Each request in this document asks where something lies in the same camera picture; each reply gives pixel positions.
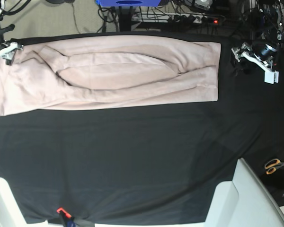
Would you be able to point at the blue box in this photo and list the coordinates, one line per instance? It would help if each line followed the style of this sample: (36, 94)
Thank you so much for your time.
(127, 3)

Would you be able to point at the pink T-shirt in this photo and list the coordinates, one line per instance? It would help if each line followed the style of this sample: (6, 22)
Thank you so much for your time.
(109, 72)

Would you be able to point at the orange handled scissors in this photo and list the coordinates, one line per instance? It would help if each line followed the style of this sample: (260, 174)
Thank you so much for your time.
(273, 165)

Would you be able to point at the white table frame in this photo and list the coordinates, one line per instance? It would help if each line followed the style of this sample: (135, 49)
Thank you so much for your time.
(243, 202)
(10, 214)

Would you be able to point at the white power strip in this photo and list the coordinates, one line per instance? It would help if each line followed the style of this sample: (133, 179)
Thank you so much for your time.
(195, 18)

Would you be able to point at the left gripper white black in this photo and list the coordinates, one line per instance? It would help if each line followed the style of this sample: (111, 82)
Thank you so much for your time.
(261, 54)

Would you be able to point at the white table frame right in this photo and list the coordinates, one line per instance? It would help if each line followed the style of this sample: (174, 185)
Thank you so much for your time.
(243, 202)

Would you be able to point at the orange black clamp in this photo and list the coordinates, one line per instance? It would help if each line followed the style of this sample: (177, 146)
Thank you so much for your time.
(65, 219)

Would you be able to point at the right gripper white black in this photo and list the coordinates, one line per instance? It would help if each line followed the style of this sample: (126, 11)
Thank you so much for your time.
(8, 51)

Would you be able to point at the black table cloth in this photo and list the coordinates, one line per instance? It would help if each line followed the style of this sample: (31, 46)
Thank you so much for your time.
(151, 165)

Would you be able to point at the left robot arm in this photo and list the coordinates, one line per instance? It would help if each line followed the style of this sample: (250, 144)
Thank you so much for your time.
(265, 21)

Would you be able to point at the white table frame left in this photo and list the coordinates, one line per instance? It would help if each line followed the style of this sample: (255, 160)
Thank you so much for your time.
(10, 214)

